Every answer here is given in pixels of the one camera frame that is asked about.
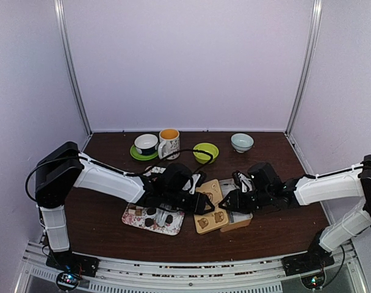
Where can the left aluminium frame post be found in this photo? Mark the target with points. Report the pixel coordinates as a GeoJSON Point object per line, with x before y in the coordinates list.
{"type": "Point", "coordinates": [62, 25]}

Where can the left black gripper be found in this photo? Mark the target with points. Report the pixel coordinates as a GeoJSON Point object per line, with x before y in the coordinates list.
{"type": "Point", "coordinates": [198, 206]}

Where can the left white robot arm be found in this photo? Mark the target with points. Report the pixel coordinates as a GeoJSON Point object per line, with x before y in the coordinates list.
{"type": "Point", "coordinates": [67, 168]}

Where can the right aluminium frame post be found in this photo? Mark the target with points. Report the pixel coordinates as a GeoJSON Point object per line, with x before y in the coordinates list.
{"type": "Point", "coordinates": [313, 35]}

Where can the metal tongs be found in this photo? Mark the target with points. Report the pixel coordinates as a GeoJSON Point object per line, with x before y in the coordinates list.
{"type": "Point", "coordinates": [163, 211]}

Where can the green saucer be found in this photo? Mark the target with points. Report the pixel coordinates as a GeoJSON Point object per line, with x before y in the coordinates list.
{"type": "Point", "coordinates": [140, 157]}

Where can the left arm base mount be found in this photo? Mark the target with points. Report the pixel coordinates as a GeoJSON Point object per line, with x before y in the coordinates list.
{"type": "Point", "coordinates": [73, 263]}

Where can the white mug orange inside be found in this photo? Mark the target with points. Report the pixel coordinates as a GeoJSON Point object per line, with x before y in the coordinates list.
{"type": "Point", "coordinates": [169, 144]}

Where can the floral rectangular tray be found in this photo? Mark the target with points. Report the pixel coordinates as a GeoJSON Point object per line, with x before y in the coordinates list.
{"type": "Point", "coordinates": [145, 218]}

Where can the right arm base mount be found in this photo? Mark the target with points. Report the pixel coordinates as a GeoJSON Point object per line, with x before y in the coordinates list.
{"type": "Point", "coordinates": [306, 262]}

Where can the white cup with dark band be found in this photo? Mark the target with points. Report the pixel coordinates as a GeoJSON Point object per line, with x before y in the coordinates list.
{"type": "Point", "coordinates": [146, 144]}

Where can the front aluminium rail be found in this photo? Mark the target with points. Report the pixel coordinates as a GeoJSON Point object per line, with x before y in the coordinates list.
{"type": "Point", "coordinates": [255, 275]}

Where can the aluminium frame post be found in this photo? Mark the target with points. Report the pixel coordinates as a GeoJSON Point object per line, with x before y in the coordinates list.
{"type": "Point", "coordinates": [62, 25]}
{"type": "Point", "coordinates": [313, 35]}

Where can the light blue bowl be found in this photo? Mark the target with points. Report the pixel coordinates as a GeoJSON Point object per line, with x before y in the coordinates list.
{"type": "Point", "coordinates": [241, 142]}

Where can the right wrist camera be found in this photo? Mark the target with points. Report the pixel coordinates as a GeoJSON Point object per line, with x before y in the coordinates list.
{"type": "Point", "coordinates": [243, 182]}

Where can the green bowl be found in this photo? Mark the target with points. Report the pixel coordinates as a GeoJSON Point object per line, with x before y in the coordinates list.
{"type": "Point", "coordinates": [205, 153]}

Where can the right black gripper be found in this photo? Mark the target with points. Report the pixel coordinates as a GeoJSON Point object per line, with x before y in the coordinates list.
{"type": "Point", "coordinates": [235, 201]}

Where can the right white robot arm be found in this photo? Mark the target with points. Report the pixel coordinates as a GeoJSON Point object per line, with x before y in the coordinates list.
{"type": "Point", "coordinates": [354, 181]}

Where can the tan chocolate tin box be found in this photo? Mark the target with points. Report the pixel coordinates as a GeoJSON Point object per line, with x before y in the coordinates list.
{"type": "Point", "coordinates": [236, 220]}

